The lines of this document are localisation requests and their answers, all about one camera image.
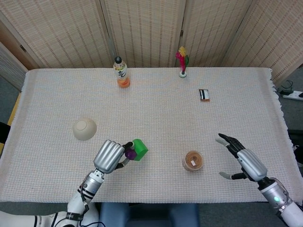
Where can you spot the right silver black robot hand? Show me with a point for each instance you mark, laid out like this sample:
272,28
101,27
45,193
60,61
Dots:
253,165

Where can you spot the purple plastic block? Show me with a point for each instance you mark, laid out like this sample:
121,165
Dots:
130,154

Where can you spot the bamboo folding screen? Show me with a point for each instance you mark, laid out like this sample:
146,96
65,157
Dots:
146,30

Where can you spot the cream bowl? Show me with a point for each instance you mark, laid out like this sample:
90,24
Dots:
84,130

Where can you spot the white woven tablecloth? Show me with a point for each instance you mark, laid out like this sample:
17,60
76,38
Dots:
165,113

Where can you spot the clear jar of rubber bands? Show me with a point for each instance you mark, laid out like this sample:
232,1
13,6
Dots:
193,161

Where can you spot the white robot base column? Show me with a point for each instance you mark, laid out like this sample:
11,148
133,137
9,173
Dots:
93,214

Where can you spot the green purple toy block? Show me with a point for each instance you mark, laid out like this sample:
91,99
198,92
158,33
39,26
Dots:
140,149

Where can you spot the orange drink bottle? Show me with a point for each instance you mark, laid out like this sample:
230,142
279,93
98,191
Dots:
122,75

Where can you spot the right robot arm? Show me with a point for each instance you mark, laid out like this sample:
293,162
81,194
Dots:
275,196

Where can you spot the black white snack packet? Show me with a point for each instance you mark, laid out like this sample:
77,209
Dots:
204,95

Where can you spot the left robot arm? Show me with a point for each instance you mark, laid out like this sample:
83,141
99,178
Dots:
91,184

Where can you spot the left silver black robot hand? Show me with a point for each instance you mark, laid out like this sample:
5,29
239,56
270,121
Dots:
107,156

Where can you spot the white power strip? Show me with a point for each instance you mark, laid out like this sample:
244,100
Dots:
292,95

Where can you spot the colourful feather shuttlecock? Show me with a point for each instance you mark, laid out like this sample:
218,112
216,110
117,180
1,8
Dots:
182,61

